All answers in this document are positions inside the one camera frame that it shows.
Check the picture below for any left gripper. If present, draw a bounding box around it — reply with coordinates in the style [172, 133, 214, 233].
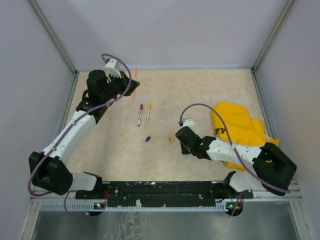
[101, 69, 139, 102]

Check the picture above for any orange pen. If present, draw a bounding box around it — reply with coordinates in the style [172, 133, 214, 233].
[132, 66, 139, 102]

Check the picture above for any white purple marker pen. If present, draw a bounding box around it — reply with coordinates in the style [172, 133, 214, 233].
[137, 110, 143, 127]

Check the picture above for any white yellow marker pen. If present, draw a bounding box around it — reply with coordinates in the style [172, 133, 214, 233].
[145, 108, 151, 126]

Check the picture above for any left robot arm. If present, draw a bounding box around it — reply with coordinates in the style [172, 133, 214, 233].
[27, 70, 140, 199]

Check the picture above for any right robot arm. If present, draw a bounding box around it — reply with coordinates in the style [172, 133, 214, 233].
[175, 126, 297, 198]

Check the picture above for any yellow cloth bag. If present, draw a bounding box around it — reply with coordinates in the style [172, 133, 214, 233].
[211, 101, 281, 172]

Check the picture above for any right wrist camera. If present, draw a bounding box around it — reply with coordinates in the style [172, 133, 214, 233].
[178, 118, 196, 131]

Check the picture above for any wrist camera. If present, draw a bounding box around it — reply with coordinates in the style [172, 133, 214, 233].
[104, 58, 122, 78]
[178, 118, 196, 131]

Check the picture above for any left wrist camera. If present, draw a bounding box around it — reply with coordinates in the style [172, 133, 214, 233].
[104, 58, 122, 78]

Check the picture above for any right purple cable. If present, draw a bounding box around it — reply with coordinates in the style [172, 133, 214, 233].
[177, 103, 292, 217]

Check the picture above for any purple cable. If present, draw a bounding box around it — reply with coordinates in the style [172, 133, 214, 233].
[26, 53, 132, 220]
[177, 103, 292, 217]

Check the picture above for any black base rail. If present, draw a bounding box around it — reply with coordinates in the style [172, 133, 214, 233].
[75, 171, 240, 208]

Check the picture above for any white slotted cable duct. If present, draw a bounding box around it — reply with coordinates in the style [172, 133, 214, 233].
[39, 201, 243, 213]

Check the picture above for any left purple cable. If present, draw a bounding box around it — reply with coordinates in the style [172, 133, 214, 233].
[26, 53, 132, 220]

